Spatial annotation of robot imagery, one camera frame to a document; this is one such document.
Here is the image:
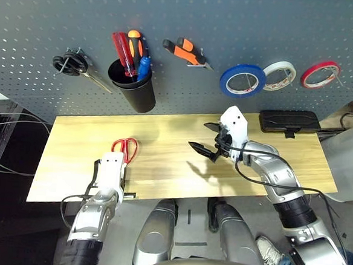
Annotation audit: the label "red-handled screwdriver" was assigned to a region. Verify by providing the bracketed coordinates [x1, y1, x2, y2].
[108, 30, 139, 78]

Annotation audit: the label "black tool cup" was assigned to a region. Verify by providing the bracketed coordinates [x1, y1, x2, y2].
[105, 57, 160, 115]

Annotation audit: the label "orange black screwdriver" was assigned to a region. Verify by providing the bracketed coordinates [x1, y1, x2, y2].
[125, 29, 146, 73]

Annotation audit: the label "red-handled scissors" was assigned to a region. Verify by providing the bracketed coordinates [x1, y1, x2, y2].
[110, 136, 139, 167]

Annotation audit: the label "blue-handled screwdriver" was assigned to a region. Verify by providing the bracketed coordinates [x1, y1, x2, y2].
[137, 55, 153, 83]

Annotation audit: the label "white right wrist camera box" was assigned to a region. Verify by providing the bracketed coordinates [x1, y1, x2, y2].
[217, 104, 251, 159]

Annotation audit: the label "light grey appliance housing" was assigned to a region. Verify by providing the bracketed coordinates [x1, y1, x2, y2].
[316, 117, 353, 203]

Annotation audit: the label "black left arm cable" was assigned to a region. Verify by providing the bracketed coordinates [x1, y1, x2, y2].
[59, 157, 102, 231]

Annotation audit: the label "orange black needle-nose pliers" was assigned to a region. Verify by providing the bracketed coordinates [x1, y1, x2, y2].
[161, 36, 216, 71]

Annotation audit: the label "red tape roll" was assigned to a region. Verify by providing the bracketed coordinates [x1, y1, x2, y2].
[300, 58, 342, 92]

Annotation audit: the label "white sneaker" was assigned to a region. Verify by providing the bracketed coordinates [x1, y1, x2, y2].
[254, 235, 287, 265]

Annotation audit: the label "silver peg hook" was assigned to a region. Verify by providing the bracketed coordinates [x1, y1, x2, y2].
[281, 68, 296, 87]
[323, 66, 347, 87]
[244, 71, 256, 91]

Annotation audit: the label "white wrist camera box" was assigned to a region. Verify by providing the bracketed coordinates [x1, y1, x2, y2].
[217, 104, 251, 159]
[94, 150, 128, 201]

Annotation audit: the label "black tool case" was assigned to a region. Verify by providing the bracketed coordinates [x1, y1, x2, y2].
[257, 108, 323, 141]

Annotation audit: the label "grey metal pegboard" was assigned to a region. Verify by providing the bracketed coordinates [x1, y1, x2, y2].
[0, 0, 353, 145]

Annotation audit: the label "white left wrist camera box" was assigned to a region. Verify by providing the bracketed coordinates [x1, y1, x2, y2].
[94, 150, 128, 201]

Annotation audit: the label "silver robot leg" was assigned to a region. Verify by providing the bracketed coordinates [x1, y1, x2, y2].
[132, 196, 180, 265]
[202, 197, 268, 265]

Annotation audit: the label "blue tape roll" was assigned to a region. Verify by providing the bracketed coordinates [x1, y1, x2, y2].
[218, 62, 268, 100]

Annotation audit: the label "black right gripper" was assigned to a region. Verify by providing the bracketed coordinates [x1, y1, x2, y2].
[187, 120, 234, 165]

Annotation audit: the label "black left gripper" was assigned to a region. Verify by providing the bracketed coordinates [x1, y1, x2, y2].
[119, 164, 140, 200]

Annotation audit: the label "grey cable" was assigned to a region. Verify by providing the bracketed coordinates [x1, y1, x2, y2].
[0, 158, 36, 178]
[0, 110, 53, 135]

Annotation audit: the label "silver left robot leg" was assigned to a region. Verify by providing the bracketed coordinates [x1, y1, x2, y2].
[132, 196, 180, 265]

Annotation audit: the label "white tape roll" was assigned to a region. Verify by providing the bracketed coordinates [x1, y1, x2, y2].
[261, 60, 298, 94]

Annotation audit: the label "silver right robot leg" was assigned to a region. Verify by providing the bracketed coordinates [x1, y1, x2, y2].
[202, 197, 268, 265]

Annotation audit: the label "black-handled scissors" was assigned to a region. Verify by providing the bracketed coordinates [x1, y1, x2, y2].
[50, 46, 116, 94]

